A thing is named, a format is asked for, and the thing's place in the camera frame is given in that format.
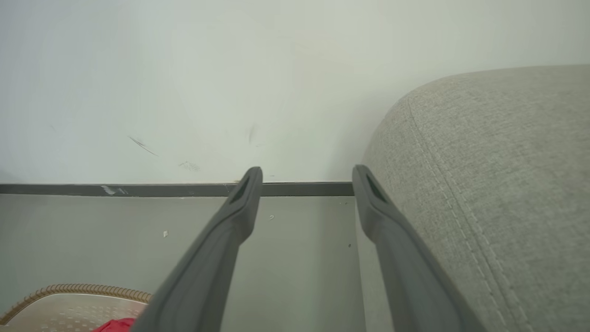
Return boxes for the red and white jersey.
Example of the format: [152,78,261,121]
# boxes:
[92,317,137,332]

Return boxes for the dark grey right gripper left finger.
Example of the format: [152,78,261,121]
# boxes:
[131,166,264,332]

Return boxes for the cream perforated basket brown rim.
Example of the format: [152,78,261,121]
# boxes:
[0,284,153,332]

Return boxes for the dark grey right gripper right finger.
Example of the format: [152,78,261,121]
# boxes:
[352,165,487,332]

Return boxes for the grey fabric sofa seat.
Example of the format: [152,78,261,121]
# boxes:
[355,65,590,332]

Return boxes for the black wall baseboard strip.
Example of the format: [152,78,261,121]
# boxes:
[0,182,354,198]

